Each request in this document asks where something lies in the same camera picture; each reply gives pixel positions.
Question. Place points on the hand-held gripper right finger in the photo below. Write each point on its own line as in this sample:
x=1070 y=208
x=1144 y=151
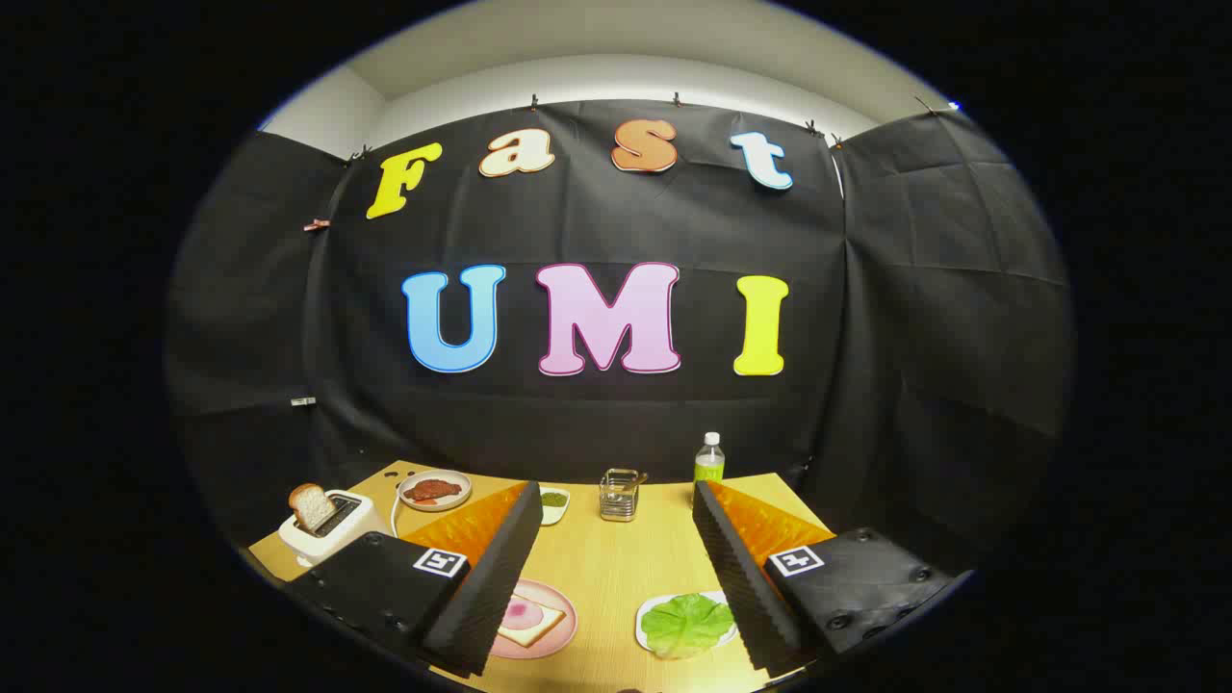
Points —
x=741 y=587

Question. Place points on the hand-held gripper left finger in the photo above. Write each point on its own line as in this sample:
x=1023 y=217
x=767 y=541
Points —
x=491 y=587

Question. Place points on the green lettuce leaf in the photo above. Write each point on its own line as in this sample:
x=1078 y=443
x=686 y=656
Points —
x=688 y=626

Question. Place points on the toasted bread slice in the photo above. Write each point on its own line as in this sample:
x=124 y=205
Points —
x=310 y=505

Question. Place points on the pink ham slice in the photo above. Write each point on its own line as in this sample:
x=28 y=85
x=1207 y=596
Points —
x=520 y=612

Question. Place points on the bread slice under ham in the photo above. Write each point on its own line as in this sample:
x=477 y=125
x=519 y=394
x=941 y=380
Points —
x=541 y=626

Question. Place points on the pink plate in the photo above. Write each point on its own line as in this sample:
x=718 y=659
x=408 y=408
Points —
x=565 y=626

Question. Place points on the square white plate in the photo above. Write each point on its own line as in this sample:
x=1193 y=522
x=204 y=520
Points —
x=654 y=603

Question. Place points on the white divided dish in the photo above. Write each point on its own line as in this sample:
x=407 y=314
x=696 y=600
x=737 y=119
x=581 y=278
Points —
x=553 y=515

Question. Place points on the round white plate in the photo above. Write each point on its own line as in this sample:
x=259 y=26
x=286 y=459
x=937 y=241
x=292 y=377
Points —
x=460 y=480

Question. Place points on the brown steak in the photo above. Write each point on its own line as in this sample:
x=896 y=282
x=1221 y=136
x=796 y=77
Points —
x=433 y=489

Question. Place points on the green label plastic bottle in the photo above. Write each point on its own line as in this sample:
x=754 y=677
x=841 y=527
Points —
x=709 y=467

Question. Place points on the white toaster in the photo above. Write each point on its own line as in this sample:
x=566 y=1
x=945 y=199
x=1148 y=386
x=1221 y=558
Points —
x=318 y=546

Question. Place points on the black backdrop cloth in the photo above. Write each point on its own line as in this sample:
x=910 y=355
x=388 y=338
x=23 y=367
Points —
x=577 y=221

